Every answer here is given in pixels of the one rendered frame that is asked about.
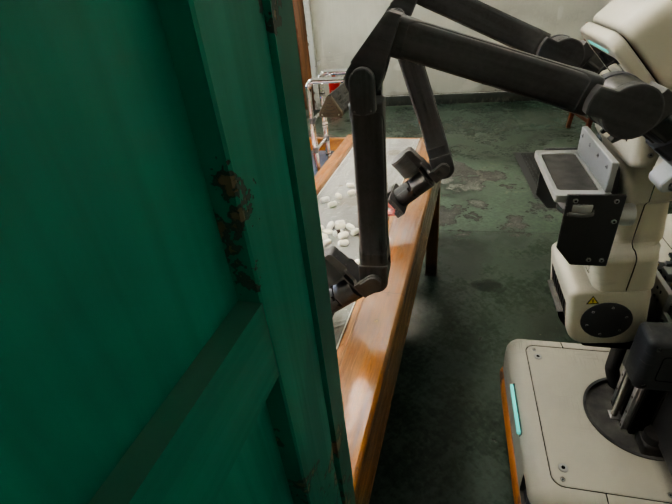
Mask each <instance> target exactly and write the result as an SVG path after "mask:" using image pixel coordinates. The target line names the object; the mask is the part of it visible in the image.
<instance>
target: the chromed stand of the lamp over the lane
mask: <svg viewBox="0 0 672 504"><path fill-rule="evenodd" d="M347 69H348V68H346V69H325V70H323V71H321V72H320V73H319V75H318V77H314V78H311V79H309V80H308V81H307V83H306V85H305V91H306V99H307V107H308V115H309V123H310V131H311V139H312V147H313V156H314V164H315V172H316V174H317V172H318V171H319V170H320V169H321V168H320V159H319V149H320V147H321V146H322V145H323V144H324V143H325V152H326V153H325V154H326V161H327V160H328V159H329V158H330V156H331V150H330V140H329V131H328V121H327V117H325V118H322V125H323V134H324V138H323V140H322V141H321V142H320V143H319V144H318V142H317V133H316V125H315V121H316V119H317V118H319V117H320V116H319V112H320V111H319V112H318V113H317V114H316V115H315V116H314V108H313V99H312V91H311V87H312V85H313V84H318V87H319V97H320V106H321V107H322V105H323V103H324V101H325V91H324V84H329V83H343V82H344V78H345V76H339V77H325V76H326V75H345V73H346V71H347Z"/></svg>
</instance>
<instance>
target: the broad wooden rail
mask: <svg viewBox="0 0 672 504"><path fill-rule="evenodd" d="M416 152H417V153H418V154H419V155H420V156H422V157H423V158H424V159H425V160H426V161H427V162H428V163H430V162H429V157H428V154H427V151H426V147H425V144H424V140H423V138H421V139H420V140H419V143H418V146H417V148H416ZM440 183H441V180H440V181H439V182H438V183H437V184H436V183H435V185H434V186H433V187H432V188H430V189H429V190H427V191H426V192H425V193H423V194H422V195H420V196H419V197H418V198H416V199H415V200H413V201H412V202H411V203H409V204H408V206H407V209H406V212H405V214H404V215H402V216H401V217H399V218H397V217H396V216H390V217H389V219H388V230H389V241H390V250H391V267H390V273H389V279H388V285H387V287H386V288H385V289H384V290H383V291H381V292H378V293H373V294H372V295H369V296H367V297H366V298H365V297H362V298H360V299H358V300H357V301H356V304H355V306H354V309H353V311H352V314H351V316H350V319H349V321H348V324H347V327H346V329H345V332H344V334H343V337H342V339H341V342H340V344H339V347H338V350H337V358H338V366H339V374H340V383H341V392H342V401H343V410H344V419H345V426H346V432H347V439H348V446H349V454H350V461H351V469H352V477H353V486H354V495H355V504H369V502H370V497H371V493H372V488H373V484H374V479H375V475H376V470H377V466H378V461H379V457H380V452H381V448H382V443H383V439H384V434H385V430H386V425H387V421H388V416H389V412H390V407H391V400H392V398H393V394H394V390H395V385H396V381H397V376H398V372H399V367H400V363H401V358H402V354H403V349H404V345H405V340H406V336H407V331H408V327H409V322H410V318H411V313H412V309H413V304H414V300H415V295H416V291H417V286H418V282H419V277H420V273H421V268H422V264H423V259H424V255H425V250H426V246H427V241H428V237H429V232H430V228H431V224H432V219H433V215H434V210H435V206H436V201H437V197H438V192H439V188H440Z"/></svg>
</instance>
